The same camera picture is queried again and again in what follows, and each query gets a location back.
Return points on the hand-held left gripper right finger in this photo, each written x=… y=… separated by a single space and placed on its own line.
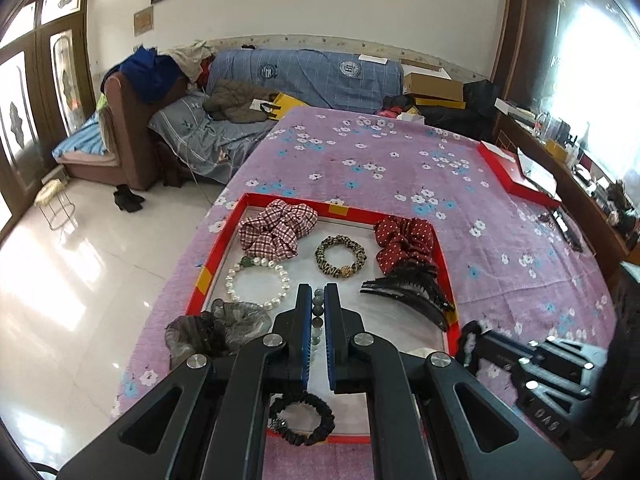
x=331 y=340

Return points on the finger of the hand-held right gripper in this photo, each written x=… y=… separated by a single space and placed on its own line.
x=505 y=355
x=575 y=355

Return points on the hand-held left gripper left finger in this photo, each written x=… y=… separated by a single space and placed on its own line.
x=305 y=340

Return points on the plain black scrunchie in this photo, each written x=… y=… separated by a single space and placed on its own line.
x=465 y=345

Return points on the black beaded scrunchie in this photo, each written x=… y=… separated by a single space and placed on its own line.
x=320 y=405

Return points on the grey organza scrunchie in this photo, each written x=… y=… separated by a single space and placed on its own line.
x=220 y=330

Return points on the black comb hair clip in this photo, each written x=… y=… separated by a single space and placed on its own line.
x=410 y=295

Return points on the red white plaid scrunchie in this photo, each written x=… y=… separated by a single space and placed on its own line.
x=270 y=235

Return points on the red polka dot scrunchie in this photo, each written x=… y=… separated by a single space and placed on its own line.
x=400 y=245

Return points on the red cardboard tray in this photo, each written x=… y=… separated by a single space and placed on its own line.
x=380 y=215

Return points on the wooden sideboard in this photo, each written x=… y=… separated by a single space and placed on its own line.
x=575 y=195

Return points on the red box lid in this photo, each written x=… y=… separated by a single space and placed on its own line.
x=500 y=170

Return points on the purple floral blanket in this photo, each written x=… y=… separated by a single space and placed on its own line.
x=375 y=160

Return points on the white paper sheet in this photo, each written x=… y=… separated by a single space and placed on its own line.
x=537 y=172

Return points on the black boots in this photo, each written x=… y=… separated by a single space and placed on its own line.
x=127 y=200

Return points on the white tissue box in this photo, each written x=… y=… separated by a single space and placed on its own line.
x=411 y=118

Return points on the grey-blue bedsheet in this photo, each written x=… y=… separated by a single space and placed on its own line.
x=200 y=127

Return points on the red clothing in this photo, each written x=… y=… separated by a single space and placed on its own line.
x=392 y=110

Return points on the yellow paper bag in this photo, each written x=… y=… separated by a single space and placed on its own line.
x=287 y=102

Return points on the olive quilted jacket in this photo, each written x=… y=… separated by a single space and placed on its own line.
x=235 y=102

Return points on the black bag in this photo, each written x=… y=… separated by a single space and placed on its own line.
x=480 y=97

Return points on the flat yellow box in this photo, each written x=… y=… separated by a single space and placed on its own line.
x=440 y=103

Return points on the brown armchair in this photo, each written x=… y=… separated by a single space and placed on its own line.
x=135 y=135

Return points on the brown cardboard box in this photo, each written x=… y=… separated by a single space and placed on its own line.
x=432 y=87

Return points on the white envelope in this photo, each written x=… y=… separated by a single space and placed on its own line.
x=372 y=59

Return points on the flat cardboard box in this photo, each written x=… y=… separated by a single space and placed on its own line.
x=425 y=66

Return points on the light blue cushion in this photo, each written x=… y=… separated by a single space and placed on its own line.
x=85 y=145

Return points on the beige clothes pile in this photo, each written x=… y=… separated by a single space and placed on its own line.
x=192 y=60

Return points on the blue jacket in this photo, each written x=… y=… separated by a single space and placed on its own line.
x=150 y=75

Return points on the wooden glass door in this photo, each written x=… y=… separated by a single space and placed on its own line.
x=45 y=85

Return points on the small wall plaque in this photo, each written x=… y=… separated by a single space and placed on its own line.
x=143 y=21

